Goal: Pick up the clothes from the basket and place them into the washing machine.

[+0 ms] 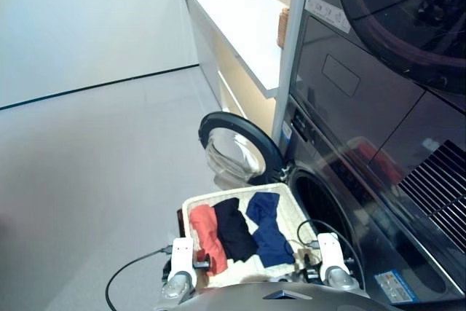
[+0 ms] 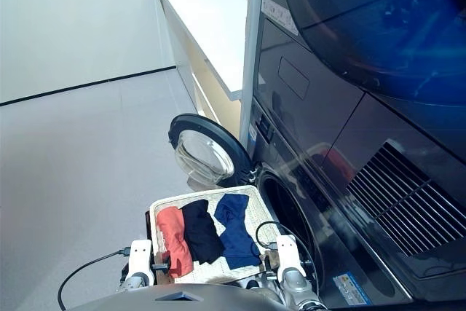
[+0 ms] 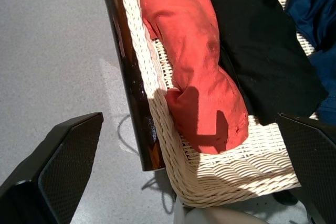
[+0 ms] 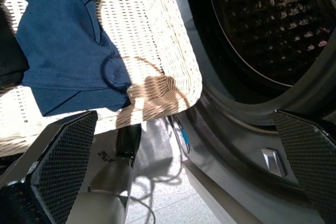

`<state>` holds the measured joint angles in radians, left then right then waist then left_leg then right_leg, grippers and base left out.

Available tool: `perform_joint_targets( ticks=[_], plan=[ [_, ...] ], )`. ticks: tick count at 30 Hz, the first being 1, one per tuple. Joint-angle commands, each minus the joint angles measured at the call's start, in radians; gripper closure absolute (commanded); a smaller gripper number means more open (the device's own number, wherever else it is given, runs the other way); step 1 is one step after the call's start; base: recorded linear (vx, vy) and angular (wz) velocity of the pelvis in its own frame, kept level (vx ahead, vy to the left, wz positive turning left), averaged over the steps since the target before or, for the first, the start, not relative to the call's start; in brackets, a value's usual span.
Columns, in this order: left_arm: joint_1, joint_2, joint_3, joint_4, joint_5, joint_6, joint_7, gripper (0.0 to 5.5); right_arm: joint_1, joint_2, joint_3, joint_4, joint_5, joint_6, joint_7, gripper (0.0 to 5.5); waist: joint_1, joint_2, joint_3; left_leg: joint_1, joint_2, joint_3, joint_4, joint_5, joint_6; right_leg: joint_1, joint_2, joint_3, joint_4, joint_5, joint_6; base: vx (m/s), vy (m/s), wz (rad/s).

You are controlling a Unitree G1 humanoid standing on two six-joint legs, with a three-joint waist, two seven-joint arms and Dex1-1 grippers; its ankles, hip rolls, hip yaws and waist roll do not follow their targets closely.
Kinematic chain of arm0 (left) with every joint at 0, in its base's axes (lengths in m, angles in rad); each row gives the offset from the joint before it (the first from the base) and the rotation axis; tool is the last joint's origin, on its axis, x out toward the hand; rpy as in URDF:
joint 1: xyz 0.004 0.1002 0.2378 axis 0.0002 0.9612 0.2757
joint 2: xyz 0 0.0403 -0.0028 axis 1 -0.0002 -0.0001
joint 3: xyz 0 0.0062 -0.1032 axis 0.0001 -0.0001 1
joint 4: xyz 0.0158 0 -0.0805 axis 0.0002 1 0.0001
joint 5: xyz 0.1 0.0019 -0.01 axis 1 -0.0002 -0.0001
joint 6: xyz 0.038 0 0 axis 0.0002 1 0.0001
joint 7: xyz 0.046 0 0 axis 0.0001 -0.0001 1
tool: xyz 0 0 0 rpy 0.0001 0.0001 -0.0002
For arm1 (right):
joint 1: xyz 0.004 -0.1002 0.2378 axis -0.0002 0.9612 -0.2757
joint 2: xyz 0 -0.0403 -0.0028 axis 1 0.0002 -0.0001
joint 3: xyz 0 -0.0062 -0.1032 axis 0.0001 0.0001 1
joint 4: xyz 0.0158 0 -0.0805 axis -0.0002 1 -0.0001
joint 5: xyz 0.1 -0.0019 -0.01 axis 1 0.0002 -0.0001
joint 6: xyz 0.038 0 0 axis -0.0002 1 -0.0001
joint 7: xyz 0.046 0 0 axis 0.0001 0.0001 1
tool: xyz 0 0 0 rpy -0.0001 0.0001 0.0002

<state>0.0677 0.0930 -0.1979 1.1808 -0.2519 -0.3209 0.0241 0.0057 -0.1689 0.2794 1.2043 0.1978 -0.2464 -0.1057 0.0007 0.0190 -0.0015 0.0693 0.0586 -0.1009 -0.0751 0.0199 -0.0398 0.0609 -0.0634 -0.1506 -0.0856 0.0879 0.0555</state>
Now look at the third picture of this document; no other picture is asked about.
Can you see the black cloth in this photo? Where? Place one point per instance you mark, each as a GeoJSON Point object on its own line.
{"type": "Point", "coordinates": [257, 45]}

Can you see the dark blue cloth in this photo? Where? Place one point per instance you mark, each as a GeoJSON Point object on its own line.
{"type": "Point", "coordinates": [317, 6]}

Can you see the red cloth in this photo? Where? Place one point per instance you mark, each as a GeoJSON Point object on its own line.
{"type": "Point", "coordinates": [194, 51]}

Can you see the pale woven laundry basket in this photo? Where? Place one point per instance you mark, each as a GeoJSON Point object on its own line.
{"type": "Point", "coordinates": [223, 179]}

